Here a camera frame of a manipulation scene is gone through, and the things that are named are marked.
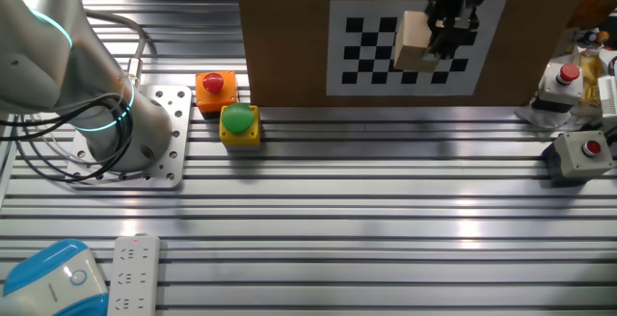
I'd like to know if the light wooden block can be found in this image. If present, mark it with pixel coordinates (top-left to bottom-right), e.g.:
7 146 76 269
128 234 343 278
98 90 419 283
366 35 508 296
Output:
393 10 443 73

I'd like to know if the white ribbed object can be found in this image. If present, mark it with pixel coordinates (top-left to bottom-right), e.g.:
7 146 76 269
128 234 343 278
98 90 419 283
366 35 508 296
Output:
597 74 617 127

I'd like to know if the clear plastic wrap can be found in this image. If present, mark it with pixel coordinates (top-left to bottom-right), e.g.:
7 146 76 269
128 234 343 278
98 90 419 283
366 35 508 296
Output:
514 97 575 130

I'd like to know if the white box large red button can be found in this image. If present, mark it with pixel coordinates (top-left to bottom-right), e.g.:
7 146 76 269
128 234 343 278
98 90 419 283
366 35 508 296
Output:
529 62 585 115

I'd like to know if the yellow plastic bag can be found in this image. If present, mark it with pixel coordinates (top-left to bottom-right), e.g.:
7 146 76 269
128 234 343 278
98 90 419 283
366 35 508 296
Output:
577 48 604 107

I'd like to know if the brown cardboard board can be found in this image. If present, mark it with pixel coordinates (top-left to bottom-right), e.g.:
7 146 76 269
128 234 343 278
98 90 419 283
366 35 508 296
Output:
234 0 592 109

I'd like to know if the grey box small red button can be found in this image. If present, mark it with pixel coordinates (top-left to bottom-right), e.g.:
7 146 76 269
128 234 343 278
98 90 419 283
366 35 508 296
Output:
542 130 616 185

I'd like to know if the yellow box green button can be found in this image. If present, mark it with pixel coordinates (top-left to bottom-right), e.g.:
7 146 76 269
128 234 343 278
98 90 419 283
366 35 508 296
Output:
219 103 262 150

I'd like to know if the orange box red button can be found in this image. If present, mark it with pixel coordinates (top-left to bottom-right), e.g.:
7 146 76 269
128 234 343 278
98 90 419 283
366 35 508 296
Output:
195 69 240 118

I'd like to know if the white power strip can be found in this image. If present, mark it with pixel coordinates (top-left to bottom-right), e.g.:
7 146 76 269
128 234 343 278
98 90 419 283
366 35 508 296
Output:
106 233 161 316

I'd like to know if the blue and white device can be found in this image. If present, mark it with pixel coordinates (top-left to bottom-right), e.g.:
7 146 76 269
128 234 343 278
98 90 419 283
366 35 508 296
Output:
0 238 110 316

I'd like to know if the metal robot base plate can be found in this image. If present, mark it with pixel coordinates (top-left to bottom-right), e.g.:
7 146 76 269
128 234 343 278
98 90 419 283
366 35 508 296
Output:
66 84 193 191

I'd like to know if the grey cable with metal connector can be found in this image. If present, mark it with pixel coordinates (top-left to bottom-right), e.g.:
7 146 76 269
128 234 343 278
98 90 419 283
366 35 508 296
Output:
81 10 148 90

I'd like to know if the black cable bundle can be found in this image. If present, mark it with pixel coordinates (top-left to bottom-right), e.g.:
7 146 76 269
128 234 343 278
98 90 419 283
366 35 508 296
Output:
0 89 137 183

